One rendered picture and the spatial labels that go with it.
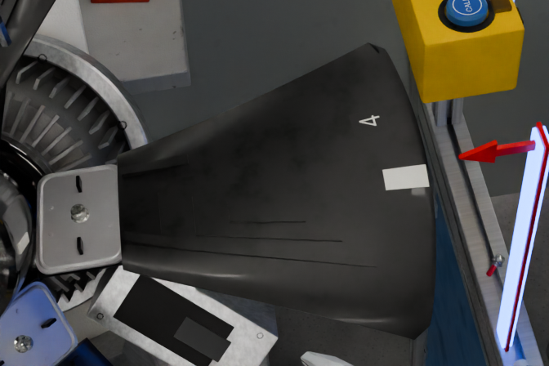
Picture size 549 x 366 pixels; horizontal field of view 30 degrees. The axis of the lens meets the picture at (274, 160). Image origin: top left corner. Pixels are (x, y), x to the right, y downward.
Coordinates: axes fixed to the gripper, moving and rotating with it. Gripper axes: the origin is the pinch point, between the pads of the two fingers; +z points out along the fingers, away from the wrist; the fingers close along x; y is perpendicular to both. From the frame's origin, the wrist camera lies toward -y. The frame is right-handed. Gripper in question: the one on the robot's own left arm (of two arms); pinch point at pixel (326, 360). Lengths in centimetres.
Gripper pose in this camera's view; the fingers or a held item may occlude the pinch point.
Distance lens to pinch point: 68.9
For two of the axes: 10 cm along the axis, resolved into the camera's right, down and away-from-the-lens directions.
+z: -7.0, -5.3, 4.8
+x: 1.6, 5.3, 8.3
